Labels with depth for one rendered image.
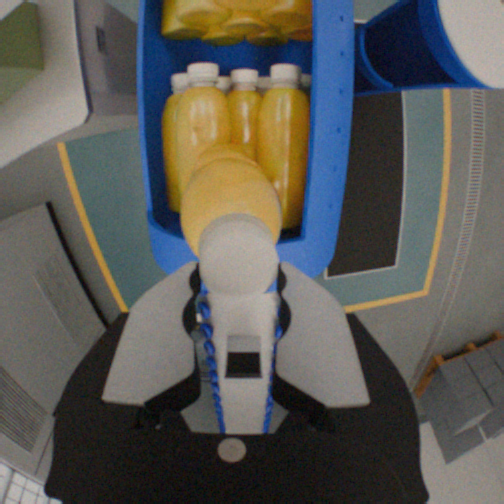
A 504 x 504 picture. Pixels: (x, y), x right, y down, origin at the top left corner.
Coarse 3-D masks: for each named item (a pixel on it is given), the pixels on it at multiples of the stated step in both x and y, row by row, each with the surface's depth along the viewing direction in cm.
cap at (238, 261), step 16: (224, 224) 13; (240, 224) 12; (208, 240) 12; (224, 240) 12; (240, 240) 12; (256, 240) 12; (208, 256) 12; (224, 256) 12; (240, 256) 12; (256, 256) 12; (272, 256) 12; (208, 272) 12; (224, 272) 12; (240, 272) 12; (256, 272) 13; (272, 272) 13; (208, 288) 13; (224, 288) 13; (240, 288) 13; (256, 288) 13
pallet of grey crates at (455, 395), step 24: (432, 360) 237; (456, 360) 220; (480, 360) 206; (432, 384) 233; (456, 384) 196; (480, 384) 183; (432, 408) 226; (456, 408) 179; (480, 408) 159; (456, 432) 169; (480, 432) 161; (456, 456) 157
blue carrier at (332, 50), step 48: (144, 0) 21; (336, 0) 17; (144, 48) 25; (192, 48) 35; (240, 48) 38; (288, 48) 36; (336, 48) 19; (144, 96) 29; (336, 96) 22; (144, 144) 31; (336, 144) 25; (336, 192) 28; (288, 240) 28
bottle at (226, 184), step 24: (216, 144) 28; (216, 168) 16; (240, 168) 16; (192, 192) 16; (216, 192) 15; (240, 192) 14; (264, 192) 15; (192, 216) 15; (216, 216) 14; (240, 216) 13; (264, 216) 15; (192, 240) 15
